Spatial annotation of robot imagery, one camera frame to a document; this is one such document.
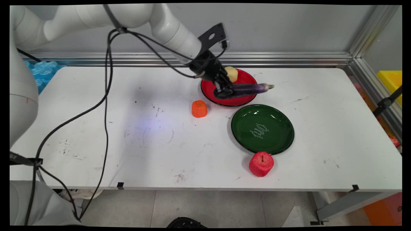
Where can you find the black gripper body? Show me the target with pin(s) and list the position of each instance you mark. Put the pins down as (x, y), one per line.
(208, 67)

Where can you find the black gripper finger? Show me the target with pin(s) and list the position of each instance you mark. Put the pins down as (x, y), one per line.
(227, 79)
(221, 91)

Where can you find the purple toy eggplant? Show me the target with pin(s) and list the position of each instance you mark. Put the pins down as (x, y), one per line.
(250, 89)

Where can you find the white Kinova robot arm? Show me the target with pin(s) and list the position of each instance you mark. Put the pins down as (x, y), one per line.
(96, 16)

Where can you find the beige toy potato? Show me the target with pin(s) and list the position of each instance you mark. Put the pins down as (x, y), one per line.
(233, 74)

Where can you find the red round plate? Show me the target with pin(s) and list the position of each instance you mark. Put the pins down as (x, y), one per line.
(245, 99)

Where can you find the orange toy fruit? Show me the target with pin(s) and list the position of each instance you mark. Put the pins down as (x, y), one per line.
(199, 109)

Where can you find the green round plate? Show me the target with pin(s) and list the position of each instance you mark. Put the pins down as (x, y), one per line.
(273, 141)

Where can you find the red toy apple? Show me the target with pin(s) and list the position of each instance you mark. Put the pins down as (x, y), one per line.
(261, 164)

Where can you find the black round object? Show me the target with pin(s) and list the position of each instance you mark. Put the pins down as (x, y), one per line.
(186, 222)

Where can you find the black tape tab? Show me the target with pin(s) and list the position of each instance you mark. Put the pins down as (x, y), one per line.
(355, 188)
(120, 185)

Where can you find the black clamp stand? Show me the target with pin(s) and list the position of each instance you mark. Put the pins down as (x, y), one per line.
(383, 104)

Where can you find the yellow plastic box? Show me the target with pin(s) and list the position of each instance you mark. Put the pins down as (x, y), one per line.
(391, 80)

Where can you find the white shoe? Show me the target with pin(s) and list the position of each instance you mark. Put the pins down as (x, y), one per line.
(86, 193)

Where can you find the grey table leg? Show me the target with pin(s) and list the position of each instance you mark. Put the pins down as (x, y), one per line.
(348, 203)

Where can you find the small red object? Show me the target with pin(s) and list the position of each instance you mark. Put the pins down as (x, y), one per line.
(394, 141)

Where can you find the orange box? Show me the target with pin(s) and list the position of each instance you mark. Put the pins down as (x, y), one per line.
(383, 211)

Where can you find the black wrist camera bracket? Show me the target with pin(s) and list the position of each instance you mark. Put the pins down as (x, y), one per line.
(213, 35)

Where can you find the horizontal aluminium frame rail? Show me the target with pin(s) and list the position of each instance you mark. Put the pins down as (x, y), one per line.
(289, 59)

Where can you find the aluminium side frame rail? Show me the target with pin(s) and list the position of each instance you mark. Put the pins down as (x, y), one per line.
(374, 86)

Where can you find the aluminium corner frame post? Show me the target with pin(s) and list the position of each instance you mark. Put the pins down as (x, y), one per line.
(374, 30)

